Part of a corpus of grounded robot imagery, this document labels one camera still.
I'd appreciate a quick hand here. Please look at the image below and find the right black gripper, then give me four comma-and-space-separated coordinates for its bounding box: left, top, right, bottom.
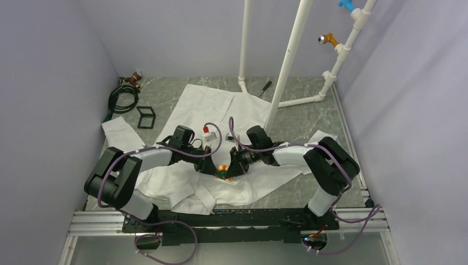
225, 146, 262, 179

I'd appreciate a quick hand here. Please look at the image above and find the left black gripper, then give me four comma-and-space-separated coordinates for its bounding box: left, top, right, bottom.
182, 145, 219, 177

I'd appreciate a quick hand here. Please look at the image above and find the orange yellow flower brooch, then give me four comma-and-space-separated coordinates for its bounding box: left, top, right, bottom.
217, 165, 233, 182

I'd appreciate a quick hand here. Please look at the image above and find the white button shirt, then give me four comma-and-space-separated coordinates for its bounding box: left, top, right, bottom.
86, 84, 344, 221

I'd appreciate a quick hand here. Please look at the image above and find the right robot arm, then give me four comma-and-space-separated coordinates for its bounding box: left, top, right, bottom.
227, 124, 360, 229

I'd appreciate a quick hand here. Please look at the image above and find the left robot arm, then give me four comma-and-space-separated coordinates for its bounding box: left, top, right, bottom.
84, 125, 220, 232

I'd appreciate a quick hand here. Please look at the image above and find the brown toy figure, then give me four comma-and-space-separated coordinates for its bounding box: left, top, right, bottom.
124, 72, 142, 89

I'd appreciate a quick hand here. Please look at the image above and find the orange hook on rack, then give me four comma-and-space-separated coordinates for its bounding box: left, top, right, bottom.
318, 33, 339, 47

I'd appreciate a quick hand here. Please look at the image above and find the white pvc pipe rack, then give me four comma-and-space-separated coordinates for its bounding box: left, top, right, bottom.
237, 0, 377, 134

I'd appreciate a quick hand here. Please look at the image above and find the blue hook on rack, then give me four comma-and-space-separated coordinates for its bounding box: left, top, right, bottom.
338, 0, 355, 13

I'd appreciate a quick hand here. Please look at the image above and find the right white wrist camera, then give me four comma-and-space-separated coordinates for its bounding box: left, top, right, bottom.
225, 132, 238, 144

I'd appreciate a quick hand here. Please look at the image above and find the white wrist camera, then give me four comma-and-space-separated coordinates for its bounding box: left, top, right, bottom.
225, 132, 238, 144
202, 126, 217, 146

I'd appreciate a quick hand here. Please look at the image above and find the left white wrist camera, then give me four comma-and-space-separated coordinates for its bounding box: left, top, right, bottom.
202, 126, 217, 146

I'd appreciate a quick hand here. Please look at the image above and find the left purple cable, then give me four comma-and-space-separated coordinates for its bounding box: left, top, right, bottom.
96, 122, 223, 265

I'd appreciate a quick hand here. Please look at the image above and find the purple cable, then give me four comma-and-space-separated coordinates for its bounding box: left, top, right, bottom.
228, 116, 382, 256
96, 122, 223, 265

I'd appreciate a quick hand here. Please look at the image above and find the black wire frame stand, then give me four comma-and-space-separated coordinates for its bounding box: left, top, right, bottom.
136, 105, 156, 129

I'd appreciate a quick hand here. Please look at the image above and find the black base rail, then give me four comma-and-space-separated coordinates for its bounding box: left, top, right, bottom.
122, 208, 339, 246

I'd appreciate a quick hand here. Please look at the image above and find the coiled black cable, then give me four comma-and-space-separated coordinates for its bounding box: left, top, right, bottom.
108, 84, 140, 114

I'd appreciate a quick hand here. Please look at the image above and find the black handled screwdriver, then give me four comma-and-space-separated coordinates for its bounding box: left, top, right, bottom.
258, 81, 272, 98

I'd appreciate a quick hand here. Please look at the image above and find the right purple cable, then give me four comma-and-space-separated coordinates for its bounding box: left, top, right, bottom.
228, 116, 382, 256

